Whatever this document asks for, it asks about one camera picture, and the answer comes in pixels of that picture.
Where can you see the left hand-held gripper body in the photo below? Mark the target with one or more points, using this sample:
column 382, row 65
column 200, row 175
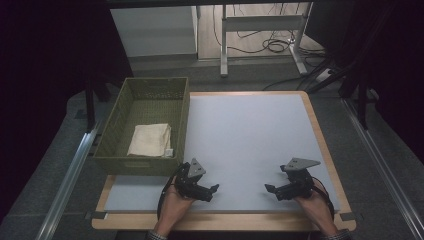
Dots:
column 188, row 183

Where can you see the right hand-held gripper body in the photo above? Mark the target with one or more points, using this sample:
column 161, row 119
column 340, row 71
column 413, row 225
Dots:
column 300, row 181

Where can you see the cream cloth with egg print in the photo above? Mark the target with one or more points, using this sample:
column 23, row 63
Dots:
column 150, row 140

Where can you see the green woven basket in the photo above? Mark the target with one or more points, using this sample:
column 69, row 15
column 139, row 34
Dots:
column 113, row 140

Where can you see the person's left hand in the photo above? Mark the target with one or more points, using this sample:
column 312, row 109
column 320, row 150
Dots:
column 173, row 210

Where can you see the person's right hand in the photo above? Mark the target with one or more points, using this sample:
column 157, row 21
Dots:
column 318, row 210

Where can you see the white table mat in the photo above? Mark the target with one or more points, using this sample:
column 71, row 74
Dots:
column 250, row 140

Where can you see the grey tape piece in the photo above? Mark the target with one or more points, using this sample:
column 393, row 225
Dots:
column 347, row 216
column 96, row 215

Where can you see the black stand leg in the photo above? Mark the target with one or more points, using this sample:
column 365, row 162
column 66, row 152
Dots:
column 362, row 110
column 90, row 110

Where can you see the white power strip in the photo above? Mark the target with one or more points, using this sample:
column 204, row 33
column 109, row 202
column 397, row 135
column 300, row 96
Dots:
column 324, row 75

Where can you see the dark curtain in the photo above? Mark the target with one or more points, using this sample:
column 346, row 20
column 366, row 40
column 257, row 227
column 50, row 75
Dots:
column 50, row 66
column 393, row 66

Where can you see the white cabinet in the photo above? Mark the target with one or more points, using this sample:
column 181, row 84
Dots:
column 153, row 31

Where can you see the silver metal rail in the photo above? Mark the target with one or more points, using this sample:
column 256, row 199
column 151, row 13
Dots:
column 383, row 166
column 66, row 186

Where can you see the white metal desk frame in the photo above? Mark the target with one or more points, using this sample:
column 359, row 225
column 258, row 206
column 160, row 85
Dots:
column 260, row 23

